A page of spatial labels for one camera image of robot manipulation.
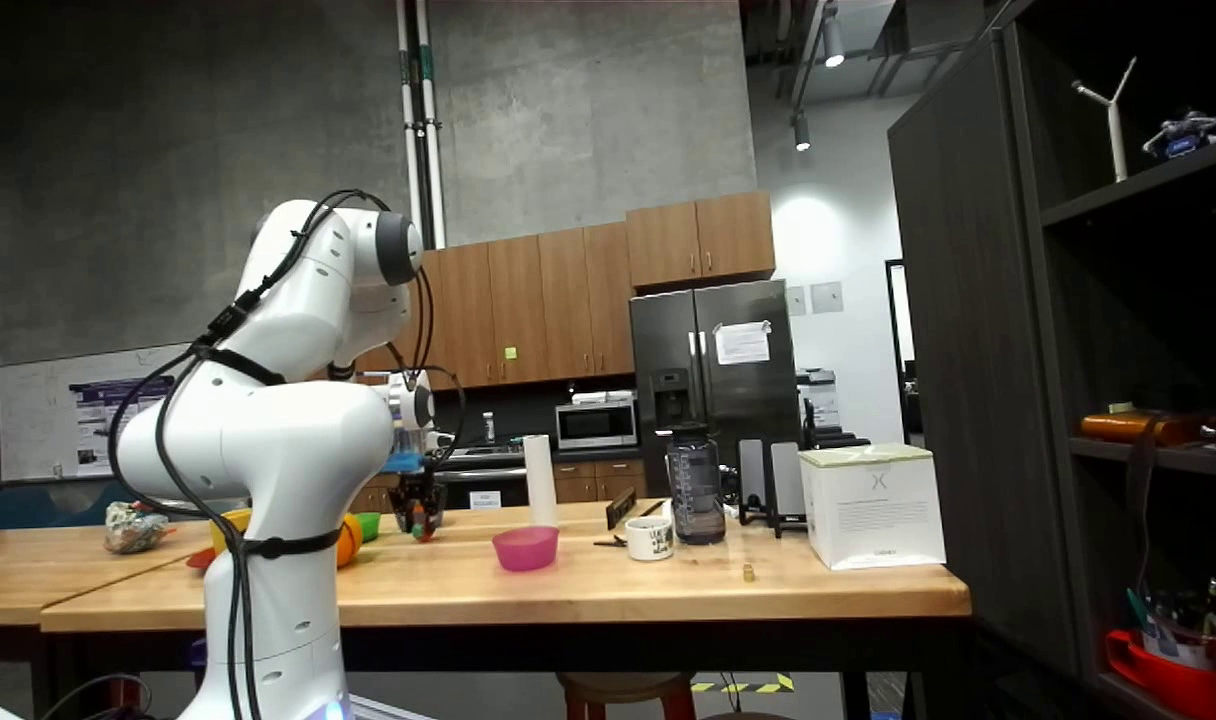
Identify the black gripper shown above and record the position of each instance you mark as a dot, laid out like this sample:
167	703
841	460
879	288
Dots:
417	498

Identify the pink plastic bowl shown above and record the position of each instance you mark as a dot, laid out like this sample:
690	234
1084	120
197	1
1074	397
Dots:
527	550

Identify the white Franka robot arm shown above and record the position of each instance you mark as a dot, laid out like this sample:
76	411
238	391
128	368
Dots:
288	441

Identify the green plastic bowl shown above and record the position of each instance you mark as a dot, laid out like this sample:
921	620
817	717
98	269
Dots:
368	524

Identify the orange plush pumpkin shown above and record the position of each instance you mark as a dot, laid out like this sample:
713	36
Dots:
348	541

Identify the wooden base cabinet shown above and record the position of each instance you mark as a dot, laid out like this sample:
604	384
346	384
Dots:
592	480

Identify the silver microwave oven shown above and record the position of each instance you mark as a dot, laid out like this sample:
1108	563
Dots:
592	425

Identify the black bar tool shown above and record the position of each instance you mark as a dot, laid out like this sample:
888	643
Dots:
620	510

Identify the red plastic plate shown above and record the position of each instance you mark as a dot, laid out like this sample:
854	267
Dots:
203	563

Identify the white round cup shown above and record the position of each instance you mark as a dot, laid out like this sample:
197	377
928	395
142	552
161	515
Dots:
650	539

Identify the grey plush toy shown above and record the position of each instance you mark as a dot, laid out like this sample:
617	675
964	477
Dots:
133	524

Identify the round wooden stool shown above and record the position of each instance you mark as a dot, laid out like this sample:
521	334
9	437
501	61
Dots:
631	688

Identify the stainless steel refrigerator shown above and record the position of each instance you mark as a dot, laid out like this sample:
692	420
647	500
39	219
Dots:
713	401

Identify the white paper sheet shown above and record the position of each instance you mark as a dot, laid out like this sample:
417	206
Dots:
740	340

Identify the white cardboard box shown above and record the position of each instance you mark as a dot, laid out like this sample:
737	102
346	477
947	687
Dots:
875	505

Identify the dark shelving unit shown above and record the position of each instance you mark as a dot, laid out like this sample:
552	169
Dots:
980	334

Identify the orange tool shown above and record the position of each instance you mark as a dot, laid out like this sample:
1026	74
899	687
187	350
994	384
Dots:
1132	425

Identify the red container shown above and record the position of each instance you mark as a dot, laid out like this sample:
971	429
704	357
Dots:
1170	676

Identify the white wind turbine model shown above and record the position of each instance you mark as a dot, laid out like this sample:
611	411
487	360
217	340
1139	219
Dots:
1115	120

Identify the tall wooden wall cabinet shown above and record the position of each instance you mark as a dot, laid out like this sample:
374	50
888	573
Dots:
542	307

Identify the wall poster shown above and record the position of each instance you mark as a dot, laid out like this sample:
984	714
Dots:
102	413

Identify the grey wall pipes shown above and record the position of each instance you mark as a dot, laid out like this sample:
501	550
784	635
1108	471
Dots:
422	120

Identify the short wooden wall cabinet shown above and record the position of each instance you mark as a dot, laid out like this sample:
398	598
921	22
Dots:
703	241

